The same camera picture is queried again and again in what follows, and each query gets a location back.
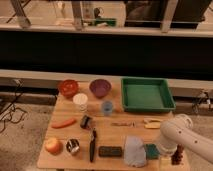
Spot green sponge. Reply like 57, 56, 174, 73
145, 144, 159, 160

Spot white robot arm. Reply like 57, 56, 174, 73
156, 114, 213, 164

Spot dark rectangular sponge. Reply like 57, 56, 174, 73
98, 146, 122, 157

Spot green plastic tray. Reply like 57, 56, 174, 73
121, 78, 176, 113

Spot bunch of red grapes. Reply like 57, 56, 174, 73
171, 145, 184, 165

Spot grey blue cloth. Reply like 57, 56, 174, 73
124, 136, 147, 168

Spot metal fork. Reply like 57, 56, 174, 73
110, 122, 135, 127

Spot light blue cup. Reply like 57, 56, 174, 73
101, 101, 113, 116

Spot small metal cup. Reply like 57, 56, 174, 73
66, 139, 80, 155

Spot purple bowl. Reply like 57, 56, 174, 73
89, 79, 111, 98

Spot orange carrot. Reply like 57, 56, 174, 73
51, 118, 76, 129

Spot white plastic cup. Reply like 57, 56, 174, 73
73, 93, 88, 112

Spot red yellow apple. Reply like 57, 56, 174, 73
45, 137, 62, 155

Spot red orange bowl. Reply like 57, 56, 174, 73
58, 79, 79, 98

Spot green box in background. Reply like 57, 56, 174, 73
94, 18, 116, 27

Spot black handled knife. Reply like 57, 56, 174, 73
89, 129, 97, 162

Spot black floor cables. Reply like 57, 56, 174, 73
0, 79, 28, 134

